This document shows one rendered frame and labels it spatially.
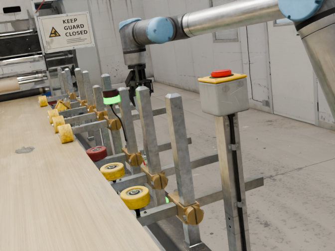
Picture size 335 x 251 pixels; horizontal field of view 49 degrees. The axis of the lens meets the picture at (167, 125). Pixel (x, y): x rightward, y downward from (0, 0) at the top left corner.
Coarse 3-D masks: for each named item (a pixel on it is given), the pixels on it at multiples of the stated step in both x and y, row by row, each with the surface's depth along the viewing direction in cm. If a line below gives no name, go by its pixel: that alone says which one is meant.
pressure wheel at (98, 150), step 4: (92, 148) 149; (96, 148) 146; (100, 148) 148; (104, 148) 146; (88, 152) 144; (92, 152) 143; (96, 152) 143; (100, 152) 144; (104, 152) 145; (92, 156) 144; (96, 156) 144; (100, 156) 144; (104, 156) 145; (92, 160) 144; (96, 160) 147
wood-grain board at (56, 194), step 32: (0, 128) 219; (32, 128) 206; (0, 160) 153; (32, 160) 146; (64, 160) 141; (0, 192) 117; (32, 192) 114; (64, 192) 110; (96, 192) 107; (0, 224) 95; (32, 224) 93; (64, 224) 90; (96, 224) 88; (128, 224) 86
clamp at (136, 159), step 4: (124, 148) 155; (124, 152) 152; (128, 152) 149; (136, 152) 147; (140, 152) 148; (128, 156) 147; (132, 156) 145; (136, 156) 145; (140, 156) 146; (128, 160) 146; (132, 160) 145; (136, 160) 145; (140, 160) 146; (132, 164) 145; (136, 164) 146; (140, 164) 146
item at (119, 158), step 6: (162, 144) 156; (168, 144) 158; (162, 150) 157; (108, 156) 151; (114, 156) 150; (120, 156) 150; (96, 162) 146; (102, 162) 147; (108, 162) 148; (114, 162) 149; (120, 162) 150
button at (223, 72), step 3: (222, 69) 73; (225, 69) 72; (228, 69) 72; (213, 72) 71; (216, 72) 70; (219, 72) 70; (222, 72) 70; (225, 72) 70; (228, 72) 70; (231, 72) 71; (213, 75) 70; (216, 75) 70; (219, 75) 70; (222, 75) 70; (225, 75) 70; (228, 75) 70
